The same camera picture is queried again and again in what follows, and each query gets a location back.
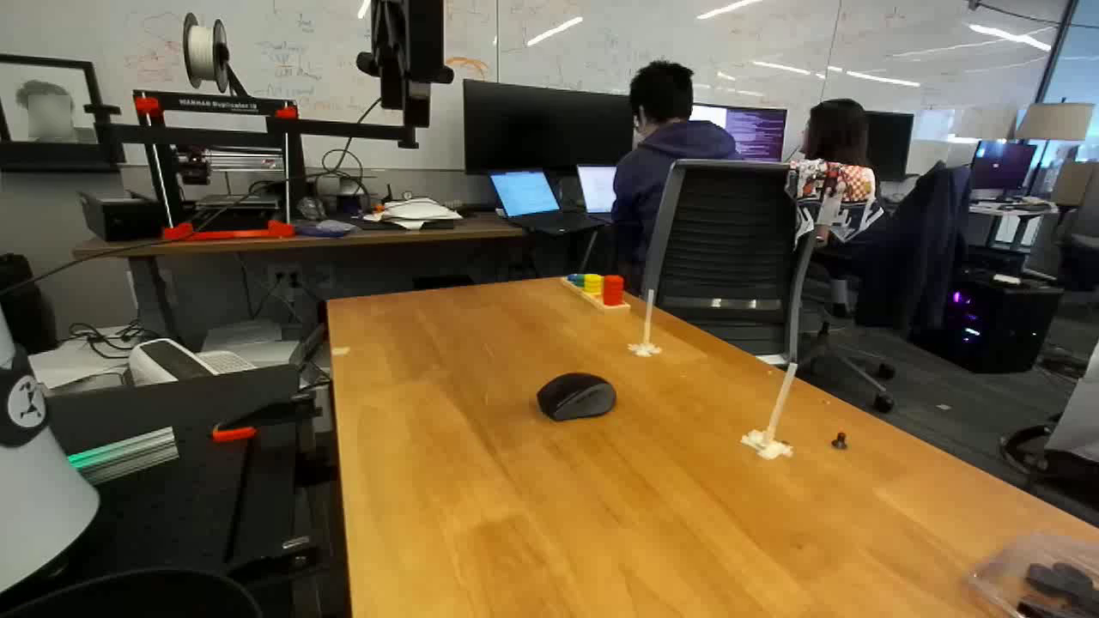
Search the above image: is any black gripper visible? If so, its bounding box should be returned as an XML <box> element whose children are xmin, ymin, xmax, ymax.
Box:
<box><xmin>367</xmin><ymin>0</ymin><xmax>457</xmax><ymax>130</ymax></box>

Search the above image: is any black computer mouse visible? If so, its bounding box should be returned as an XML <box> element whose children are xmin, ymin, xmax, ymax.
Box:
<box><xmin>534</xmin><ymin>372</ymin><xmax>621</xmax><ymax>427</ymax></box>

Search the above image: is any black computer tower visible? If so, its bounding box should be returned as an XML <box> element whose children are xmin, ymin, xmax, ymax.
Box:
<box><xmin>929</xmin><ymin>267</ymin><xmax>1069</xmax><ymax>376</ymax></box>

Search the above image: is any stack of white papers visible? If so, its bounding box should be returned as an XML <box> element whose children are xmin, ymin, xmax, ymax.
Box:
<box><xmin>377</xmin><ymin>197</ymin><xmax>468</xmax><ymax>233</ymax></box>

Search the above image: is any large black monitor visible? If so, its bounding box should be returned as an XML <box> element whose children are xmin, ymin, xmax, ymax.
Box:
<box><xmin>460</xmin><ymin>77</ymin><xmax>636</xmax><ymax>179</ymax></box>

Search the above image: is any open laptop blue screen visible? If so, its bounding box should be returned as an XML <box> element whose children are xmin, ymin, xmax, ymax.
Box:
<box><xmin>483</xmin><ymin>170</ymin><xmax>610</xmax><ymax>241</ymax></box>

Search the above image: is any brown wooden desk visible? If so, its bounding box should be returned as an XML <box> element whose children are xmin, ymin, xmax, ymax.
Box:
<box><xmin>71</xmin><ymin>215</ymin><xmax>529</xmax><ymax>337</ymax></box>

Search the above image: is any open laptop white screen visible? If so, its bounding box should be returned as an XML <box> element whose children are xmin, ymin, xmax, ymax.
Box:
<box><xmin>573</xmin><ymin>163</ymin><xmax>621</xmax><ymax>220</ymax></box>

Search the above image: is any red and black 3D printer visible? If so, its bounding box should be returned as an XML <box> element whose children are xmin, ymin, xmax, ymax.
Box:
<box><xmin>85</xmin><ymin>86</ymin><xmax>424</xmax><ymax>249</ymax></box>

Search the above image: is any white filament spool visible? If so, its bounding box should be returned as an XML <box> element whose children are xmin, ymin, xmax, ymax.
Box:
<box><xmin>178</xmin><ymin>10</ymin><xmax>234</xmax><ymax>94</ymax></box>

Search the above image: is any person in purple hoodie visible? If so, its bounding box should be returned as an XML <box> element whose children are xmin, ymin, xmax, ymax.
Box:
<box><xmin>609</xmin><ymin>58</ymin><xmax>741</xmax><ymax>292</ymax></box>

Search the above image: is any black box on desk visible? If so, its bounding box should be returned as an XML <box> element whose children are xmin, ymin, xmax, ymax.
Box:
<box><xmin>77</xmin><ymin>185</ymin><xmax>167</xmax><ymax>245</ymax></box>

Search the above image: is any grey mesh office chair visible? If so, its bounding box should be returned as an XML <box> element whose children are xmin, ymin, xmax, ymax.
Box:
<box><xmin>639</xmin><ymin>156</ymin><xmax>899</xmax><ymax>419</ymax></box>

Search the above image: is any white papers and printer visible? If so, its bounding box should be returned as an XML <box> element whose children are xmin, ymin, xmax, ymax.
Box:
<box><xmin>23</xmin><ymin>315</ymin><xmax>301</xmax><ymax>399</ymax></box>

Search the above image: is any framed portrait picture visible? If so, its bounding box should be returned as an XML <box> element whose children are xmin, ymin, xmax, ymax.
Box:
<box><xmin>0</xmin><ymin>53</ymin><xmax>117</xmax><ymax>176</ymax></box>

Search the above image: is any person in floral top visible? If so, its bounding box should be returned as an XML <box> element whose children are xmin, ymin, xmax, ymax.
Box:
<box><xmin>786</xmin><ymin>95</ymin><xmax>885</xmax><ymax>249</ymax></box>

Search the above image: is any black side cart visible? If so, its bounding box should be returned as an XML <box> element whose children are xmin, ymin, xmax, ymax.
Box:
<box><xmin>44</xmin><ymin>362</ymin><xmax>328</xmax><ymax>589</ymax></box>

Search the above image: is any green and white tube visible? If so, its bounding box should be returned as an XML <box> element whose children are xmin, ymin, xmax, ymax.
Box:
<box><xmin>63</xmin><ymin>427</ymin><xmax>182</xmax><ymax>489</ymax></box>

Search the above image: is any small dark monitor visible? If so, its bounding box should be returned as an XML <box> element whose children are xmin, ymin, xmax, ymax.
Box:
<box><xmin>861</xmin><ymin>107</ymin><xmax>917</xmax><ymax>181</ymax></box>

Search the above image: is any dark jacket on chair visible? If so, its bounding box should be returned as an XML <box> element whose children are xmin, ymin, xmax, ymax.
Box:
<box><xmin>822</xmin><ymin>157</ymin><xmax>976</xmax><ymax>340</ymax></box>

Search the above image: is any white cone with black band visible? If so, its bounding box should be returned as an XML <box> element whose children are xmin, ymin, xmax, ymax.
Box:
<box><xmin>0</xmin><ymin>306</ymin><xmax>102</xmax><ymax>598</ymax></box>

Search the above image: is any black rounded chair back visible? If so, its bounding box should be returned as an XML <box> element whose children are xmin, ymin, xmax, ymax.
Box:
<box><xmin>0</xmin><ymin>566</ymin><xmax>269</xmax><ymax>618</ymax></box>

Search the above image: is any distant monitor purple glow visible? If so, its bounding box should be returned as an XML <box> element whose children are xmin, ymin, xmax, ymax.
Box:
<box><xmin>968</xmin><ymin>138</ymin><xmax>1041</xmax><ymax>192</ymax></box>

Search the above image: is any beige lamp shade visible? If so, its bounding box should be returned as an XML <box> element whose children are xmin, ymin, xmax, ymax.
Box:
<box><xmin>1017</xmin><ymin>99</ymin><xmax>1099</xmax><ymax>146</ymax></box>

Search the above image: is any clear plastic container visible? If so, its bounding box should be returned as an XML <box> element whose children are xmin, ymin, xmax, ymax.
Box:
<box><xmin>963</xmin><ymin>529</ymin><xmax>1099</xmax><ymax>618</ymax></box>

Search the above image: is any short white plastic post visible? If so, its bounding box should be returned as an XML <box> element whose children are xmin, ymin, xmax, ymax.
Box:
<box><xmin>625</xmin><ymin>284</ymin><xmax>668</xmax><ymax>362</ymax></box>

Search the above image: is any tall white plastic post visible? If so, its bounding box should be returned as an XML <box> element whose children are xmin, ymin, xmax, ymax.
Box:
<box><xmin>740</xmin><ymin>362</ymin><xmax>800</xmax><ymax>464</ymax></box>

